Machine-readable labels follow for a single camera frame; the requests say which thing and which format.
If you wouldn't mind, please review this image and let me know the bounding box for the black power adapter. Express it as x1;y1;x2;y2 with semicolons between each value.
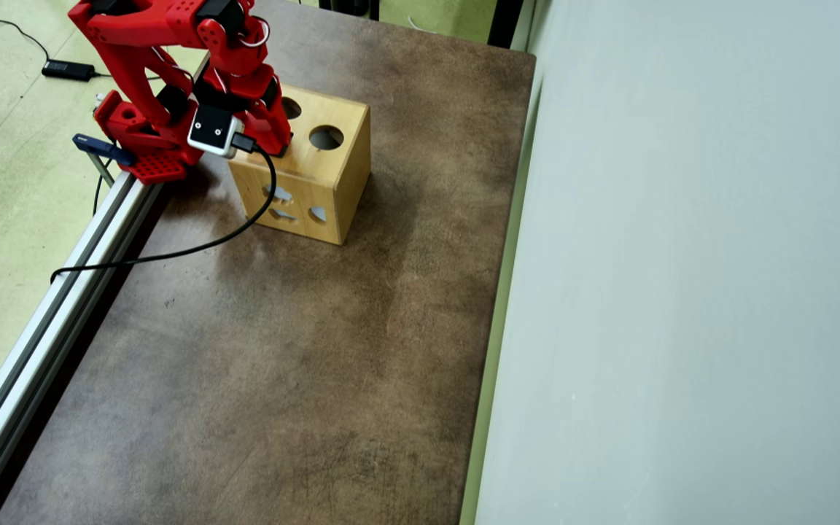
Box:
42;60;97;82

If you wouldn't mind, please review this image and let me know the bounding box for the black camera cable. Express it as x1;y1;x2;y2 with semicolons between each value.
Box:
50;133;279;284

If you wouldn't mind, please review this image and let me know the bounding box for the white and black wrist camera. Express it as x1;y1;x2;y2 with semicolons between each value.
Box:
186;105;244;159

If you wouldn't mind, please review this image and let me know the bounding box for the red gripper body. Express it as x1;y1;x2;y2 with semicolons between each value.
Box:
192;62;282;121

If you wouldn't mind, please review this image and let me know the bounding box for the aluminium profile rail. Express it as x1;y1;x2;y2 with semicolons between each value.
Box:
0;169;166;525

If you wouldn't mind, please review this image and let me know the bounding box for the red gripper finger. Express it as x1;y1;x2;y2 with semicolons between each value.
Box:
263;102;293;158
239;109;269;154

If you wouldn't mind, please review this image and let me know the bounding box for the wooden shape sorter box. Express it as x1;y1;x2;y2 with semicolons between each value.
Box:
227;84;372;246

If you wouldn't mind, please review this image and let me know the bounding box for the blue clamp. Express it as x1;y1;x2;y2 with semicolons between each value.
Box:
72;133;136;187

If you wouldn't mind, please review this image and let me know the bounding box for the black post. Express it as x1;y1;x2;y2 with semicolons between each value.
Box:
488;0;525;50

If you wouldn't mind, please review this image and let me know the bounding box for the black object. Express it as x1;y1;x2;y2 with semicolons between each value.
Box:
318;0;381;20

